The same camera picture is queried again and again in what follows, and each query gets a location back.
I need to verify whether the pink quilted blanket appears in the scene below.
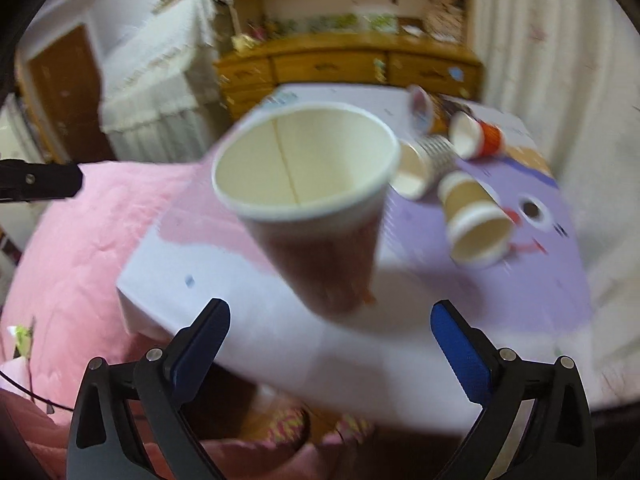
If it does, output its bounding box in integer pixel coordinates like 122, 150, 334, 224
1, 162, 196, 426

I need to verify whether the black cable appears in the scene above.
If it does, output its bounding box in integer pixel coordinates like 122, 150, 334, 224
0, 368, 76, 413

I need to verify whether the patterned cardboard box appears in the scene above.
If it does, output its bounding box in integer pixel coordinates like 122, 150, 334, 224
424, 0, 465, 44

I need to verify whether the pink fleece robe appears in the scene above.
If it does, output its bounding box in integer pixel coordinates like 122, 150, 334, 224
1, 390, 354, 479

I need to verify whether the white floral curtain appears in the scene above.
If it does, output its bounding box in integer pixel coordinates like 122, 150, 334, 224
472, 0, 639, 404

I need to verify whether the wooden desk with drawers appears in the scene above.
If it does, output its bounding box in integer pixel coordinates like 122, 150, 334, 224
215, 32, 484, 120

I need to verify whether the grey striped paper cup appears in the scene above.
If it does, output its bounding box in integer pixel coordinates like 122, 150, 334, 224
390, 136, 457, 200

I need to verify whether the left knitted slipper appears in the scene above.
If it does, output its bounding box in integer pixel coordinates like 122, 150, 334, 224
267, 406, 311, 446

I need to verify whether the brown kraft paper cup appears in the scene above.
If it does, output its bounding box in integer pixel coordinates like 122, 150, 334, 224
437, 170, 514, 266

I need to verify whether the cartoon monster tablecloth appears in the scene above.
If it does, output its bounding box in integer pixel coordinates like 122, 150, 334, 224
117, 104, 596, 432

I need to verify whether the cream lace covered furniture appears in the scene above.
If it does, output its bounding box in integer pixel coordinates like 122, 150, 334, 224
99, 0, 233, 164

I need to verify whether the dark brown patterned cup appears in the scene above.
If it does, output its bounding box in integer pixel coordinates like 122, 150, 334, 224
407, 84, 472, 136

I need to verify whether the red patterned paper cup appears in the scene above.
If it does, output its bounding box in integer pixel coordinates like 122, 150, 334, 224
212, 102, 400, 316

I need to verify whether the orange red paper cup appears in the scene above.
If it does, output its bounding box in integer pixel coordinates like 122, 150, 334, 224
448, 112, 506, 160

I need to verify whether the knitted slipper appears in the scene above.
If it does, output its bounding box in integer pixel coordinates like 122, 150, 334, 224
267, 406, 311, 446
334, 414, 376, 444

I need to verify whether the right knitted slipper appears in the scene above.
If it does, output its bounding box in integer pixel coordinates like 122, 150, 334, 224
334, 414, 376, 444

